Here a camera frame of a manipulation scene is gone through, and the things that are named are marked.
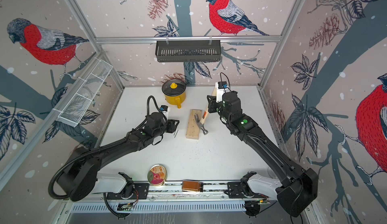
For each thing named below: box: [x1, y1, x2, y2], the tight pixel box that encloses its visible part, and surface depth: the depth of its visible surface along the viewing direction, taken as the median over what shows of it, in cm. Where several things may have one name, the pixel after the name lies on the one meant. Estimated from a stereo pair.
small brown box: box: [181, 180, 204, 193], surface depth 74 cm
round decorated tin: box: [147, 163, 168, 187], surface depth 77 cm
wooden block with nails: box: [185, 108, 203, 140], surface depth 94 cm
